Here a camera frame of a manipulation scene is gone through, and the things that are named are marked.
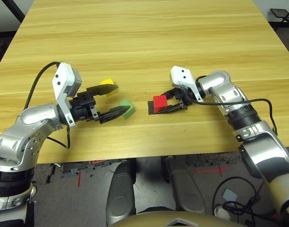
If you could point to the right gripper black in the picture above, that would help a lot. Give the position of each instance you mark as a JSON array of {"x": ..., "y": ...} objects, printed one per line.
[{"x": 185, "y": 94}]

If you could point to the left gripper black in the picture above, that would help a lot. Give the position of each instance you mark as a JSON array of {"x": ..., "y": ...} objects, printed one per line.
[{"x": 82, "y": 108}]

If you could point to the red block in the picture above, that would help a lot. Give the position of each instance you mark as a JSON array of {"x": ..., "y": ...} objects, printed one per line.
[{"x": 159, "y": 102}]

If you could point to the green block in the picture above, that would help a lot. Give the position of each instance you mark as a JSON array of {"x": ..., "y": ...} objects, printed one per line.
[{"x": 129, "y": 112}]

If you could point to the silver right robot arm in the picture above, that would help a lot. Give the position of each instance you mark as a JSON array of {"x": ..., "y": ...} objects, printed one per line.
[{"x": 229, "y": 92}]

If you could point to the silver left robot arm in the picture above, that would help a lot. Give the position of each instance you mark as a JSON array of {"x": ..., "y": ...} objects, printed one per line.
[{"x": 21, "y": 132}]

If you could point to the yellow block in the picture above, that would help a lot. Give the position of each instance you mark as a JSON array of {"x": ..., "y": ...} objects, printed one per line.
[{"x": 106, "y": 81}]

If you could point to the red cube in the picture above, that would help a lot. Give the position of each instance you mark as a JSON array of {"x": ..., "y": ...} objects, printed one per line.
[{"x": 150, "y": 107}]

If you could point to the dark foam floor mat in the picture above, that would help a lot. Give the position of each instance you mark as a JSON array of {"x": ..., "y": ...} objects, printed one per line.
[
  {"x": 213, "y": 158},
  {"x": 73, "y": 169}
]

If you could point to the grey left robot leg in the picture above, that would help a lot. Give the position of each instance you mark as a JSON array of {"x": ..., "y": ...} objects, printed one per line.
[{"x": 121, "y": 189}]

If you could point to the grey robot leg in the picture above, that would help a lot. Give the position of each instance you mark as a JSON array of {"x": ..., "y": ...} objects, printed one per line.
[
  {"x": 184, "y": 189},
  {"x": 121, "y": 189}
]

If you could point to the grey right robot leg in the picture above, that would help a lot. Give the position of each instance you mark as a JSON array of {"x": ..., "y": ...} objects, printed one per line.
[{"x": 184, "y": 189}]

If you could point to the grey square floor pad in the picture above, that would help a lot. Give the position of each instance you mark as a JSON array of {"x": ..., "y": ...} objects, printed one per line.
[{"x": 229, "y": 195}]

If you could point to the tan robot torso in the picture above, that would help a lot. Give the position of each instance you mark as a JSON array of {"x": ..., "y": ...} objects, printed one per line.
[{"x": 158, "y": 220}]

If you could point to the black slanted pole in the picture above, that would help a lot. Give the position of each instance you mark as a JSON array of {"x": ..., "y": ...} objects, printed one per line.
[{"x": 14, "y": 10}]

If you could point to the black stand with tray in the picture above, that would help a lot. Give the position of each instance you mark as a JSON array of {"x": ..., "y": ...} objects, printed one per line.
[{"x": 279, "y": 12}]

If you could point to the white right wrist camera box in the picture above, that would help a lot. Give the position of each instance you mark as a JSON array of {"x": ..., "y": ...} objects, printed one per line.
[{"x": 182, "y": 75}]

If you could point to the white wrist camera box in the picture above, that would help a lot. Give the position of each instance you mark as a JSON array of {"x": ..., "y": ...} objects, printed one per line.
[
  {"x": 182, "y": 75},
  {"x": 64, "y": 78}
]

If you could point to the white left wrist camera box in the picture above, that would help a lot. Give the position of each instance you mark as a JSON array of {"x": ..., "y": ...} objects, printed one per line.
[{"x": 64, "y": 78}]

